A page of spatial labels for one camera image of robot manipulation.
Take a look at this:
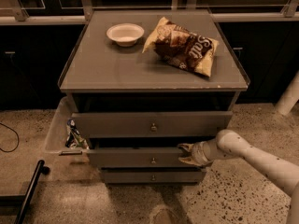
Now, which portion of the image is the grey bottom drawer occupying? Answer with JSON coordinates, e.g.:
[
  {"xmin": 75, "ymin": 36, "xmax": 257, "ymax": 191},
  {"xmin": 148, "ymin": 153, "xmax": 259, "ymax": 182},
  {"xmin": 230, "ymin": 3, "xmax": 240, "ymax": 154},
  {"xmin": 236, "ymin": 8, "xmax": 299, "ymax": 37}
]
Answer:
[{"xmin": 100, "ymin": 168, "xmax": 206, "ymax": 184}]

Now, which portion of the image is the white pillar post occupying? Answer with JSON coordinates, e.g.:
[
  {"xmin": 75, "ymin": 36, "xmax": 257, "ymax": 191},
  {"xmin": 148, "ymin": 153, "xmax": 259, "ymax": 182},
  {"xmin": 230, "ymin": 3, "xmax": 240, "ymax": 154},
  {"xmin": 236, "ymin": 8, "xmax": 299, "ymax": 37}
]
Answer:
[{"xmin": 275, "ymin": 71, "xmax": 299, "ymax": 116}]

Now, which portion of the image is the crumpled packaging in bin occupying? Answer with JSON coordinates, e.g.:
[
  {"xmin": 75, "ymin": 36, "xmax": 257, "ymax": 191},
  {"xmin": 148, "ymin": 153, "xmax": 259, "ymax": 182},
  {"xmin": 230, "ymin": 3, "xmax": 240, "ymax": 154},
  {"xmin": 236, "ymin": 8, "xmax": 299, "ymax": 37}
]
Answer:
[{"xmin": 65, "ymin": 119, "xmax": 88, "ymax": 149}]

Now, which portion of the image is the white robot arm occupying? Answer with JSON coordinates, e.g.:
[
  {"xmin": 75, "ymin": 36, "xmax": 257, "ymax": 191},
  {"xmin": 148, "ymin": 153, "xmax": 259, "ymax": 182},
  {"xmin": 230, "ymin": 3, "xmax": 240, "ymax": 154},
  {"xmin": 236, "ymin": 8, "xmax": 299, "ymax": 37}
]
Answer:
[{"xmin": 178, "ymin": 129, "xmax": 299, "ymax": 224}]

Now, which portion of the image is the brown yellow chip bag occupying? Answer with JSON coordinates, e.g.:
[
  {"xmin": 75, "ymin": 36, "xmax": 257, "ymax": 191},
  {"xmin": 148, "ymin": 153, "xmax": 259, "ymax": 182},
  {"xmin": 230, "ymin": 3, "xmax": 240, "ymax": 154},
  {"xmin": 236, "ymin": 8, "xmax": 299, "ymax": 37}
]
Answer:
[{"xmin": 143, "ymin": 17, "xmax": 219, "ymax": 77}]

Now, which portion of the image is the black metal leg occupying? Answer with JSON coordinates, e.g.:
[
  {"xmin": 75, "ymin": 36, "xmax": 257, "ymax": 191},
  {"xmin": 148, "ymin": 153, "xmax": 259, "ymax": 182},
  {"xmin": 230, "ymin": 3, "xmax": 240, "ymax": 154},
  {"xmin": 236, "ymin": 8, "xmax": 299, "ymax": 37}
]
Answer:
[{"xmin": 14, "ymin": 160, "xmax": 50, "ymax": 224}]

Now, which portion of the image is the white paper bowl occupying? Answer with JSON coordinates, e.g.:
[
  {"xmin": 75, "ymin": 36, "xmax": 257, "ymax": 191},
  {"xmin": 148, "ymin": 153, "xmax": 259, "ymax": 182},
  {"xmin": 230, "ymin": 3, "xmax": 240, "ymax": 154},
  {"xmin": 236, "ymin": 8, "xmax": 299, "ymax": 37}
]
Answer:
[{"xmin": 107, "ymin": 23, "xmax": 144, "ymax": 47}]

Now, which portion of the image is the clear plastic bin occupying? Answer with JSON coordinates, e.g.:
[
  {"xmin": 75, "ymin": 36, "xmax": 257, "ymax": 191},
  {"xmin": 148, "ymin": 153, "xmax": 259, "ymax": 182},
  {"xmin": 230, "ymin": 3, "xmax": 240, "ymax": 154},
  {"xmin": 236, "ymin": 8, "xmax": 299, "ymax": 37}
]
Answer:
[{"xmin": 44, "ymin": 97, "xmax": 82, "ymax": 156}]

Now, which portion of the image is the grey drawer cabinet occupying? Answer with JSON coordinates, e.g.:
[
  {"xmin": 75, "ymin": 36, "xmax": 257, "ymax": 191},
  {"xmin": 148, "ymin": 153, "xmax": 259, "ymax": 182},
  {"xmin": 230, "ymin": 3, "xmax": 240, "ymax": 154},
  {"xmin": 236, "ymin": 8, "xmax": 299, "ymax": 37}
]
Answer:
[{"xmin": 57, "ymin": 9, "xmax": 250, "ymax": 185}]

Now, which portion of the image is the grey drawer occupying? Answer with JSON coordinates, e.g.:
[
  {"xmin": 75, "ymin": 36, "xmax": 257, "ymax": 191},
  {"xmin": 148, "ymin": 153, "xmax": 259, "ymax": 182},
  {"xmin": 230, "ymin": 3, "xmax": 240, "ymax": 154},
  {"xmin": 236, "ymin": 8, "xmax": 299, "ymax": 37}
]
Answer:
[
  {"xmin": 100, "ymin": 168, "xmax": 206, "ymax": 184},
  {"xmin": 87, "ymin": 138, "xmax": 190, "ymax": 168},
  {"xmin": 72, "ymin": 111, "xmax": 233, "ymax": 138}
]

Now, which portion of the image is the grey top drawer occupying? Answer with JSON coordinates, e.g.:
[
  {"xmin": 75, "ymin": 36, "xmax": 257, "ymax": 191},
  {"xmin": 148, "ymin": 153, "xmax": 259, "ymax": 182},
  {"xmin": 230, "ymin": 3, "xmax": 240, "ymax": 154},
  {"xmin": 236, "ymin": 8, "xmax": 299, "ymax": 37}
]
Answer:
[{"xmin": 72, "ymin": 111, "xmax": 233, "ymax": 138}]

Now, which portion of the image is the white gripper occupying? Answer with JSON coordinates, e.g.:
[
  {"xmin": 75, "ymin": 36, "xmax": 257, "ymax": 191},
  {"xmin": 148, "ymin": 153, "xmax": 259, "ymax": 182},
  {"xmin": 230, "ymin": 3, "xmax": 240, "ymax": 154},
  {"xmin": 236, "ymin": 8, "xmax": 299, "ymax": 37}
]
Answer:
[{"xmin": 178, "ymin": 141, "xmax": 212, "ymax": 167}]

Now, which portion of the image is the metal railing frame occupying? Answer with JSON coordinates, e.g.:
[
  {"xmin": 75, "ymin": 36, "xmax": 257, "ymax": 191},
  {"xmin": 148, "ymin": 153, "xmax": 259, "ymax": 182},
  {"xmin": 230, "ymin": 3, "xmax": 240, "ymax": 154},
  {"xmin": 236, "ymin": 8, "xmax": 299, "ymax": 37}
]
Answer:
[{"xmin": 0, "ymin": 0, "xmax": 299, "ymax": 24}]

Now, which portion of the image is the black cable on floor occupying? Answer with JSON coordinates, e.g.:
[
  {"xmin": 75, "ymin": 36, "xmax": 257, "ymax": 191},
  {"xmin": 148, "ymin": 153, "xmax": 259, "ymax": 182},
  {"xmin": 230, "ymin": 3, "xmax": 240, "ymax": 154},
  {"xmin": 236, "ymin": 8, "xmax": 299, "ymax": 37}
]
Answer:
[{"xmin": 0, "ymin": 122, "xmax": 21, "ymax": 153}]

